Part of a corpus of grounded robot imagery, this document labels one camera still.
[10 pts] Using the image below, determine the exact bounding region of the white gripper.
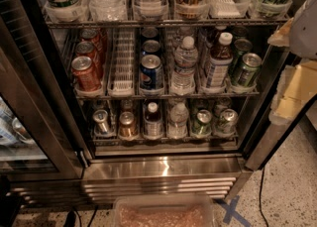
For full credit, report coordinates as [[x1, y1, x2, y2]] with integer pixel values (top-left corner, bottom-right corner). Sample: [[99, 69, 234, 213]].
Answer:
[[267, 0, 317, 125]]

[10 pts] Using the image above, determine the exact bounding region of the brown tea bottle blue label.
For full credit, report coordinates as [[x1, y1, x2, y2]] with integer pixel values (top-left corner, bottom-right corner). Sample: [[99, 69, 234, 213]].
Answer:
[[203, 32, 233, 88]]

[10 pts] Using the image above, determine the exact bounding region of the green soda can middle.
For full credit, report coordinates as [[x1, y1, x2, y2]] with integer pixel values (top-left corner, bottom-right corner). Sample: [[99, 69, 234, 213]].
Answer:
[[229, 38, 253, 73]]

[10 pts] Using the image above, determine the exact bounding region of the green soda can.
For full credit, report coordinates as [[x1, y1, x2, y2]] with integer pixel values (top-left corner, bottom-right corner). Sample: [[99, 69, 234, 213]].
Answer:
[[229, 38, 253, 73], [231, 26, 249, 41], [231, 53, 262, 87]]

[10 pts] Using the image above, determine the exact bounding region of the clear water bottle middle shelf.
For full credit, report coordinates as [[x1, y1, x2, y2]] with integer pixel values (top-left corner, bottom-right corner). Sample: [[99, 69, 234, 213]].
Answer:
[[171, 36, 198, 95]]

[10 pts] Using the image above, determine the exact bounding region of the clear water bottle bottom shelf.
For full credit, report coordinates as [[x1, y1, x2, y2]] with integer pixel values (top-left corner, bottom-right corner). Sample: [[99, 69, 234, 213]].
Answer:
[[167, 102, 189, 139]]

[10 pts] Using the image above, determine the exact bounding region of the blue pepsi can middle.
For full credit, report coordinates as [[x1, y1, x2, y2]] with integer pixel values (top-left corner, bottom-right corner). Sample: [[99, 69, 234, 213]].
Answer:
[[141, 40, 161, 57]]

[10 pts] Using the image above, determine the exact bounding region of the blue pepsi can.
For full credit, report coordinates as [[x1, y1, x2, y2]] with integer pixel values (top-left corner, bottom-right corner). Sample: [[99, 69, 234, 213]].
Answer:
[[141, 27, 159, 42], [141, 40, 161, 57], [140, 55, 163, 90]]

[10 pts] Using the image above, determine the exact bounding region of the brown tea bottle bottom shelf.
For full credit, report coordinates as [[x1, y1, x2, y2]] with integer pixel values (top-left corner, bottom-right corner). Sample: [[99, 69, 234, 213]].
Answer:
[[145, 102, 162, 140]]

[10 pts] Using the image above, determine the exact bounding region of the copper can bottom shelf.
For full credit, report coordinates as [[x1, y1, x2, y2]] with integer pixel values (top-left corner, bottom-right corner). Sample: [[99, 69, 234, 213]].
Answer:
[[119, 111, 137, 138]]

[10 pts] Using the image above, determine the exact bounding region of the stainless steel display fridge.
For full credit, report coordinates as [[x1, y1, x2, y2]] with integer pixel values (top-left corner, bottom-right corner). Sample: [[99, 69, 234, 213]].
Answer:
[[0, 0, 305, 207]]

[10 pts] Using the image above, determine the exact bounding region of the silver can bottom shelf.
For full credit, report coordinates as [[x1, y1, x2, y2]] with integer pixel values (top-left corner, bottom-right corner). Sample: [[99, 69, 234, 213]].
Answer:
[[93, 109, 110, 134]]

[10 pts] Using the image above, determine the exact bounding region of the red soda can middle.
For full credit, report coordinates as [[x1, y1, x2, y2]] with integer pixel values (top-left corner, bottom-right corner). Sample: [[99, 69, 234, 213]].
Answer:
[[75, 41, 103, 77]]

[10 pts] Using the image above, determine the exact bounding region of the red soda can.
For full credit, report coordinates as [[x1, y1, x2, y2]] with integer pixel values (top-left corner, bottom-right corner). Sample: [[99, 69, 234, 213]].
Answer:
[[71, 56, 101, 91], [75, 41, 103, 77], [79, 29, 107, 63]]

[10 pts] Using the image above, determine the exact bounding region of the glass fridge door left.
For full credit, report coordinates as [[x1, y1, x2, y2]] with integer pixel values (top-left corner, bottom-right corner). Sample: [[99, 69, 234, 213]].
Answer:
[[0, 16, 84, 182]]

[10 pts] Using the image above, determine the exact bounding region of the green soda can front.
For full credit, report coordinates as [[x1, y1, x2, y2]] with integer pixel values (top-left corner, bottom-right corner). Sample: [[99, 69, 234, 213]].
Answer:
[[231, 53, 262, 87]]

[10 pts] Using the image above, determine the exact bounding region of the green soda can rear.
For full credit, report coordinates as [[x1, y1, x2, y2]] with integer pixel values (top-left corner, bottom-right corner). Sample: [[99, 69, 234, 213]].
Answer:
[[231, 26, 249, 41]]

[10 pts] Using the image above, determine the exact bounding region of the green can bottom right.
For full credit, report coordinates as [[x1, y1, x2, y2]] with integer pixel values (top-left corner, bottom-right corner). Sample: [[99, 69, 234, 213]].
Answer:
[[215, 109, 238, 136]]

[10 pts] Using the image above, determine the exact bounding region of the green can bottom left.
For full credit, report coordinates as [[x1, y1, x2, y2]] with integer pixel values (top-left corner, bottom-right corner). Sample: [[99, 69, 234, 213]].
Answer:
[[191, 109, 212, 137]]

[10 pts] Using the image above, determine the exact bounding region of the blue pepsi can front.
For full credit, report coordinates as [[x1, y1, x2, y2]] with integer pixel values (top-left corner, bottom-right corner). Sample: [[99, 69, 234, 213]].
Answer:
[[140, 55, 163, 90]]

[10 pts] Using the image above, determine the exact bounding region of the blue pepsi can rear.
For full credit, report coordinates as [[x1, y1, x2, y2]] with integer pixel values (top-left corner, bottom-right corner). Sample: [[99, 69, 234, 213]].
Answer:
[[141, 27, 159, 42]]

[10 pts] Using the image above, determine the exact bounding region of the blue tape cross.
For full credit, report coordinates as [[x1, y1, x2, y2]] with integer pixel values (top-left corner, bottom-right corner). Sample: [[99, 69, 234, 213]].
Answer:
[[216, 195, 251, 227]]

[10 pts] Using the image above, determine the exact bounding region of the red soda can rear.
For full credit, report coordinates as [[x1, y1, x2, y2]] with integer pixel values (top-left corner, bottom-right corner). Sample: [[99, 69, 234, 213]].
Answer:
[[79, 29, 107, 63]]

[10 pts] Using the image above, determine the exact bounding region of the red soda can front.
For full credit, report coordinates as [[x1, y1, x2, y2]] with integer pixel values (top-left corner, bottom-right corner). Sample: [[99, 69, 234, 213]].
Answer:
[[71, 56, 101, 91]]

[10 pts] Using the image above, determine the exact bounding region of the clear plastic bin on floor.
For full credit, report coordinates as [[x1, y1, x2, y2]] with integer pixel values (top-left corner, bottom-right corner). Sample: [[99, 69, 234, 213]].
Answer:
[[111, 193, 218, 227]]

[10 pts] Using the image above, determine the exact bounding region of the black cable right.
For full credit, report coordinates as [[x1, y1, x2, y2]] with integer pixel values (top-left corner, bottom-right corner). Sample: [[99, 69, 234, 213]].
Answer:
[[258, 167, 270, 227]]

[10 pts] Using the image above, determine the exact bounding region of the black cable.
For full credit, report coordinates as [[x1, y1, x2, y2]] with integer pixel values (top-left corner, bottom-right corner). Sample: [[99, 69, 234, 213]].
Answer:
[[258, 167, 270, 227], [62, 205, 99, 227]]

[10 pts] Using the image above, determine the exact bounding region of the black cable left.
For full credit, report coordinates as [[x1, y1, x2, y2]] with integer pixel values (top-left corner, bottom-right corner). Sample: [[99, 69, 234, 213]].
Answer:
[[62, 205, 99, 227]]

